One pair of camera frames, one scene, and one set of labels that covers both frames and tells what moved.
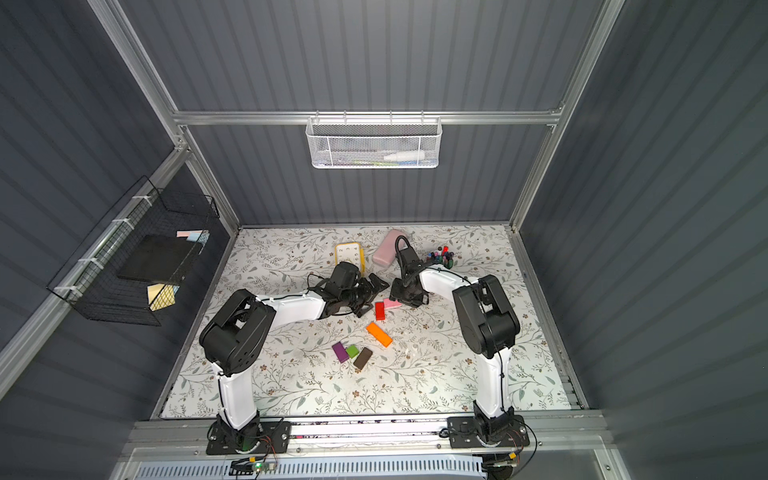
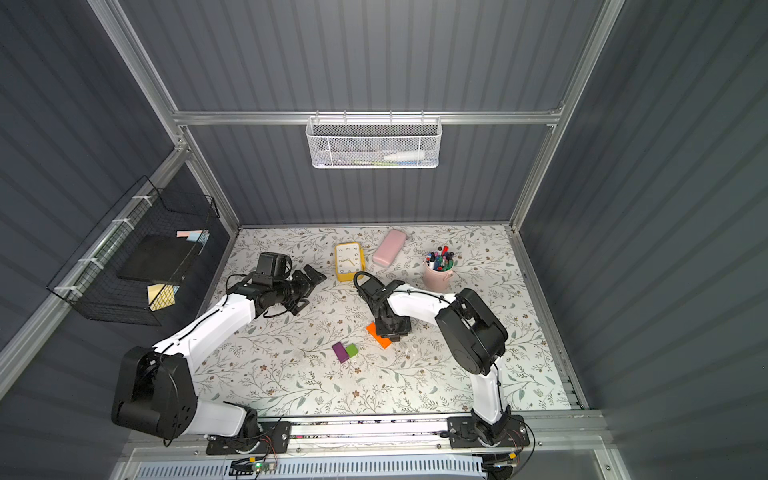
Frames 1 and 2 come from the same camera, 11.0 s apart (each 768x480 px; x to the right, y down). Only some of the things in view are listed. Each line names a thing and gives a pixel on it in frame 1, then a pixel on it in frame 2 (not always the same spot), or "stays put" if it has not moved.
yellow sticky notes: x=161 y=296 stays put
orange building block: x=379 y=334 stays put
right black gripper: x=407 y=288 -> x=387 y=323
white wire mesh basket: x=373 y=142 stays put
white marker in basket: x=406 y=156 stays put
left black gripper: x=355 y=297 -> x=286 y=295
